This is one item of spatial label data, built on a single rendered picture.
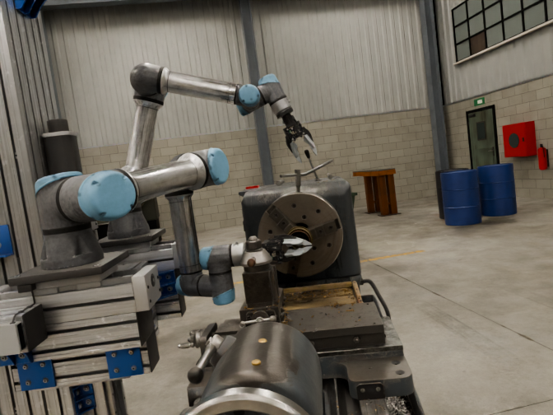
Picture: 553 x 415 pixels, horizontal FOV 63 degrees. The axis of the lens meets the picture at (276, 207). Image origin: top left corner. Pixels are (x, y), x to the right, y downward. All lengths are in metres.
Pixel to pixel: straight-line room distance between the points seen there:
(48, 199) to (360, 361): 0.83
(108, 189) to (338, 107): 11.33
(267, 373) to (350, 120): 11.91
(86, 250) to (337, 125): 11.17
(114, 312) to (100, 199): 0.30
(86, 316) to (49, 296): 0.10
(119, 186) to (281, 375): 0.76
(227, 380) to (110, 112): 11.47
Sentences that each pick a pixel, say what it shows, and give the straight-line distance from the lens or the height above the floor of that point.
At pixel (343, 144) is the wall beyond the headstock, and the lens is 12.18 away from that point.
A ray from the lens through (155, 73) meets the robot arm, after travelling 1.71.
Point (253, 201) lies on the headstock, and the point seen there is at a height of 1.22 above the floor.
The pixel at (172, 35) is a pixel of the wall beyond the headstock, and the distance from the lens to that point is 12.09.
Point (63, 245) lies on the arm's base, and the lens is 1.23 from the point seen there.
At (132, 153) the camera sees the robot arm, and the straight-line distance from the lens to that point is 1.84.
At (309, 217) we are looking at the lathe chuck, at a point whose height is 1.14.
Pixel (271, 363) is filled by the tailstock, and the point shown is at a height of 1.14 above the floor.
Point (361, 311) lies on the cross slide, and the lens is 1.13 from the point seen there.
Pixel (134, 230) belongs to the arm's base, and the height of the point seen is 1.18.
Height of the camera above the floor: 1.34
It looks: 5 degrees down
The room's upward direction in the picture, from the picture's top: 8 degrees counter-clockwise
